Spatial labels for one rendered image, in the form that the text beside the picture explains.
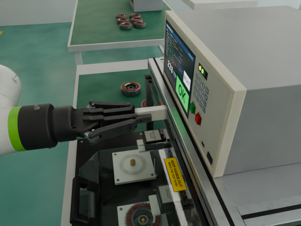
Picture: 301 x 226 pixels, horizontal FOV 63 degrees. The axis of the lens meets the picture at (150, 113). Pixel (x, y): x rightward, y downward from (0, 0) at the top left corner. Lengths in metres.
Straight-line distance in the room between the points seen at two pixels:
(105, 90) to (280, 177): 1.10
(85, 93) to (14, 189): 0.98
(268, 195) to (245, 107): 0.19
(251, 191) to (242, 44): 0.30
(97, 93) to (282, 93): 1.13
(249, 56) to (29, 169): 1.92
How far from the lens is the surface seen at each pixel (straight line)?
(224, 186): 0.51
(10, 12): 5.52
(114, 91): 1.44
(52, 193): 1.97
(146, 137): 0.87
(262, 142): 0.50
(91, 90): 1.48
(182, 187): 0.56
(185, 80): 0.60
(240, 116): 0.43
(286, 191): 0.55
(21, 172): 2.18
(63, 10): 5.31
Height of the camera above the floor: 1.51
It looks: 37 degrees down
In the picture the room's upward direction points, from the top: straight up
